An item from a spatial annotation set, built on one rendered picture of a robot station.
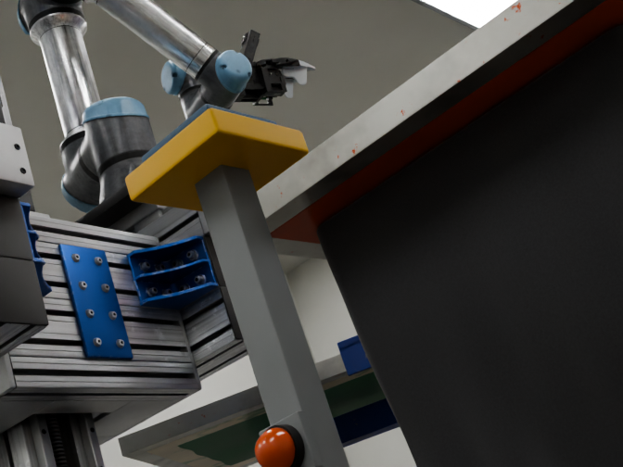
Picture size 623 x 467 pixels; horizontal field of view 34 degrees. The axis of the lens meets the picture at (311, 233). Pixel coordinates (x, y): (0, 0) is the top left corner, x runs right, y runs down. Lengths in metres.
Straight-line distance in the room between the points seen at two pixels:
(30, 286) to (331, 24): 3.58
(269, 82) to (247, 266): 1.35
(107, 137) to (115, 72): 2.76
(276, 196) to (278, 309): 0.28
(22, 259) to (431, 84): 0.56
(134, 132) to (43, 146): 3.17
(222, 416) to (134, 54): 2.69
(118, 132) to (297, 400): 1.01
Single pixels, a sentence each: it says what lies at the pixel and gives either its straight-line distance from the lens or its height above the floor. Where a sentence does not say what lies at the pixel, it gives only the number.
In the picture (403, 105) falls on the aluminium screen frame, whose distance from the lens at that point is 1.07.
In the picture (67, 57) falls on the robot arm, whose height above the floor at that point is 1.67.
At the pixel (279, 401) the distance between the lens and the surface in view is 0.89.
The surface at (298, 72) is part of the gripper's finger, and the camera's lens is 2.30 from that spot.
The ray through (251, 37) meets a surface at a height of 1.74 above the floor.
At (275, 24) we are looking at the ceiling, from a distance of 4.59.
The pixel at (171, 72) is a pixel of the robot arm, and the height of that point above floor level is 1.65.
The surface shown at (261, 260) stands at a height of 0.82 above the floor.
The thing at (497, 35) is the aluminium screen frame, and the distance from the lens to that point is 1.03.
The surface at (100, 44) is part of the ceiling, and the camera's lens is 4.38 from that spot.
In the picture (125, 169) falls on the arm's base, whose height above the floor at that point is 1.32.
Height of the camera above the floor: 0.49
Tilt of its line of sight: 21 degrees up
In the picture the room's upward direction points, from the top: 20 degrees counter-clockwise
